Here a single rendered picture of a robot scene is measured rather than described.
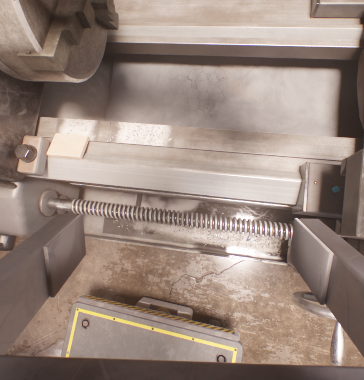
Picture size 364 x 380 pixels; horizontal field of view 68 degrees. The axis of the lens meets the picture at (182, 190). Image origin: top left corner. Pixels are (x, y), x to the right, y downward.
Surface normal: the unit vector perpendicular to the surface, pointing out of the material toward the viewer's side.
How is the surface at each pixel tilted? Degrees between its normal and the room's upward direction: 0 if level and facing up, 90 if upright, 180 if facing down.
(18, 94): 90
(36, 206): 90
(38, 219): 90
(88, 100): 0
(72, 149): 18
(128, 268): 0
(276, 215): 0
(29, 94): 90
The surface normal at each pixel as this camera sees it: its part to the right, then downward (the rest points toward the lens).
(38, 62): -0.14, 0.95
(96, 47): 0.98, 0.11
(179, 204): -0.14, -0.14
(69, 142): -0.09, -0.44
